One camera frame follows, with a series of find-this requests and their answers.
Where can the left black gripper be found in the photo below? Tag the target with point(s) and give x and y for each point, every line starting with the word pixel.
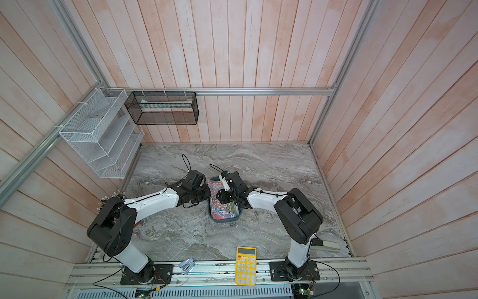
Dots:
pixel 206 194

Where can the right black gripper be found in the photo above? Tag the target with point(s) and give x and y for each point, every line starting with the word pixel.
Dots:
pixel 222 199

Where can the teal storage tray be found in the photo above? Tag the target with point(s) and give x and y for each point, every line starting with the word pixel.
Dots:
pixel 224 216

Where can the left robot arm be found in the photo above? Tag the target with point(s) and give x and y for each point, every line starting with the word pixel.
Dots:
pixel 112 229

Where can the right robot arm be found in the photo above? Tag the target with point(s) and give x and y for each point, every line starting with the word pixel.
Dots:
pixel 300 218

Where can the yellow calculator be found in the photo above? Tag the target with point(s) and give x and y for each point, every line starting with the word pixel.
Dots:
pixel 246 262

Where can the blue stapler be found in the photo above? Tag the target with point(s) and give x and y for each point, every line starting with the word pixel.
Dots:
pixel 187 265

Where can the black mesh basket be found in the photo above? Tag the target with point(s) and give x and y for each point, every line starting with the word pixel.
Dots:
pixel 163 108

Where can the green circuit board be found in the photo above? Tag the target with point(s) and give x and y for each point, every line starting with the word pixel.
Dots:
pixel 302 292

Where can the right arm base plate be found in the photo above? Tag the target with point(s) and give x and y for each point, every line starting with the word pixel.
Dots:
pixel 286 271

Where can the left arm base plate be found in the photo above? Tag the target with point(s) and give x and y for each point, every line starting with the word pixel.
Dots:
pixel 162 273

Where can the white wire mesh shelf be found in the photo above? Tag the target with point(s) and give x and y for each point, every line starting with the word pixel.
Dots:
pixel 104 138

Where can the white vented cable duct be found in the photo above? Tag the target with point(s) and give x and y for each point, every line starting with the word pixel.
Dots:
pixel 280 291

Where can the aluminium front rail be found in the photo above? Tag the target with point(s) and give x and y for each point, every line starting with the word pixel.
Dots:
pixel 212 273

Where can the aluminium wall rail left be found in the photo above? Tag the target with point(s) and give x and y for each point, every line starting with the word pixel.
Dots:
pixel 16 178

